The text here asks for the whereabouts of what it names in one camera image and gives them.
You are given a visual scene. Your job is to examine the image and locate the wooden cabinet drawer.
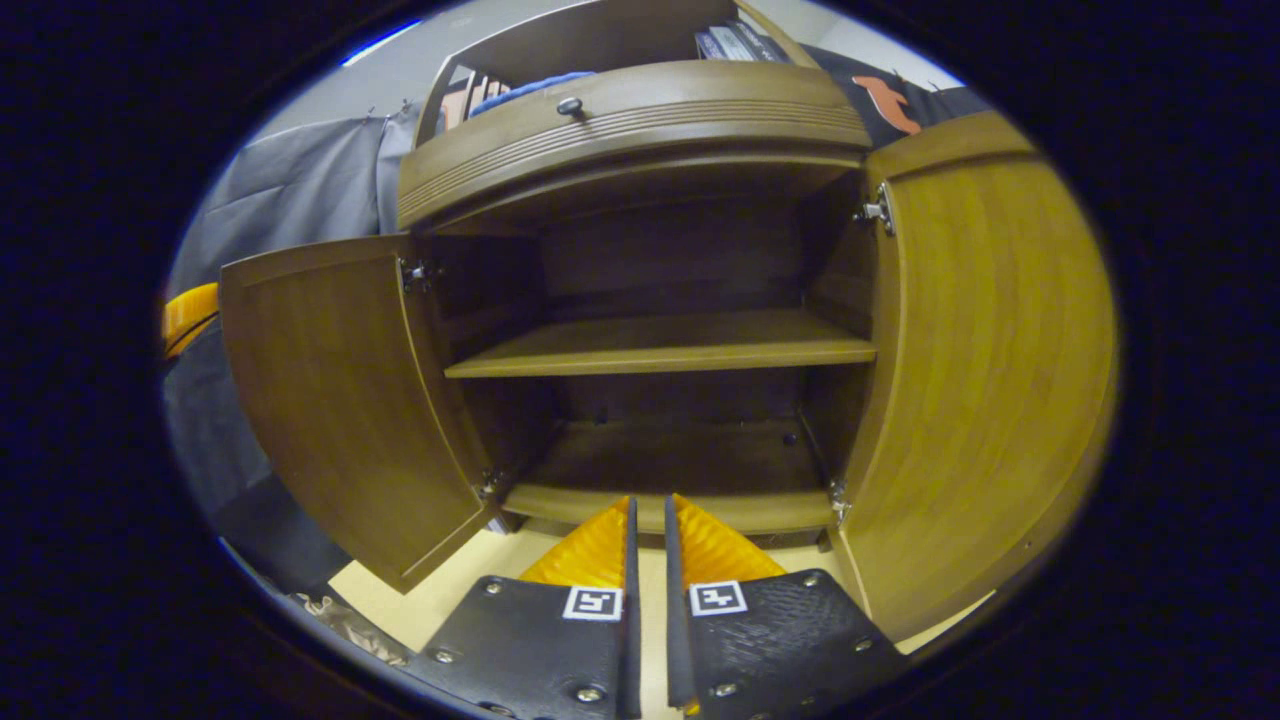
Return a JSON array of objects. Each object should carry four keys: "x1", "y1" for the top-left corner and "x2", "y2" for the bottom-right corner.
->
[{"x1": 398, "y1": 60, "x2": 873, "y2": 233}]

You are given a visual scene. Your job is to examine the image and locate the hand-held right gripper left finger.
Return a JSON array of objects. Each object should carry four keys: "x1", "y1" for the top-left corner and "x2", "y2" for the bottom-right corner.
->
[{"x1": 405, "y1": 497, "x2": 641, "y2": 720}]

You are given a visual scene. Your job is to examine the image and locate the blue folded towel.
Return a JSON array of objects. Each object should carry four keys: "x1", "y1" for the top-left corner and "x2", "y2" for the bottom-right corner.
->
[{"x1": 468, "y1": 71, "x2": 598, "y2": 119}]

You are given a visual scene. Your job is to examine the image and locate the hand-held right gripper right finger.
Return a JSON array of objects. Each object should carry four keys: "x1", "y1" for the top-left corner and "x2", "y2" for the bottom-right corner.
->
[{"x1": 665, "y1": 494, "x2": 906, "y2": 719}]

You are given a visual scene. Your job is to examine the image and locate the light patterned cloth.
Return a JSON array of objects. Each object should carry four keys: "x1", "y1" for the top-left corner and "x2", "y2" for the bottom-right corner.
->
[{"x1": 290, "y1": 590, "x2": 413, "y2": 668}]

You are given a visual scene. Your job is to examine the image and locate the black backdrop cloth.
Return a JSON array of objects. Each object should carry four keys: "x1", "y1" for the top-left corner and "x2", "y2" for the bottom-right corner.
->
[{"x1": 165, "y1": 45, "x2": 1001, "y2": 593}]

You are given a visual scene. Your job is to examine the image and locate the wooden inner shelf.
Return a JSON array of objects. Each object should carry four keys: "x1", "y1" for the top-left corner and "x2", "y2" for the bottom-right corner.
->
[{"x1": 445, "y1": 310, "x2": 879, "y2": 379}]

